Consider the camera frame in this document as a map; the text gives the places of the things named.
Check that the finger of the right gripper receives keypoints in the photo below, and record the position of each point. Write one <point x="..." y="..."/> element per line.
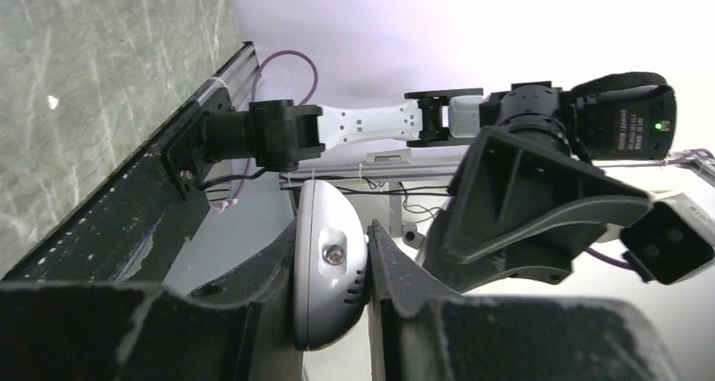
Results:
<point x="621" y="203"/>
<point x="469" y="247"/>

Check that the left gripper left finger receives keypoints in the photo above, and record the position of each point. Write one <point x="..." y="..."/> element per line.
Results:
<point x="236" y="327"/>

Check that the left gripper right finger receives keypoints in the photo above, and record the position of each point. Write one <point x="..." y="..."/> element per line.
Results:
<point x="420" y="329"/>

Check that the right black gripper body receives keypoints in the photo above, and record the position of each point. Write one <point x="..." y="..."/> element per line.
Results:
<point x="530" y="162"/>

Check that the white remote control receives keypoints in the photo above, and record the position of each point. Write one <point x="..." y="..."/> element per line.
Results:
<point x="330" y="267"/>

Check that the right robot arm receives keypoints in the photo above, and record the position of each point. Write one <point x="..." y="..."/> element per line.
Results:
<point x="620" y="117"/>

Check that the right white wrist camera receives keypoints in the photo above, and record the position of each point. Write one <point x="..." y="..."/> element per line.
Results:
<point x="672" y="242"/>

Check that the aluminium rail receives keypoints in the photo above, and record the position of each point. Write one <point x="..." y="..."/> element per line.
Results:
<point x="236" y="75"/>

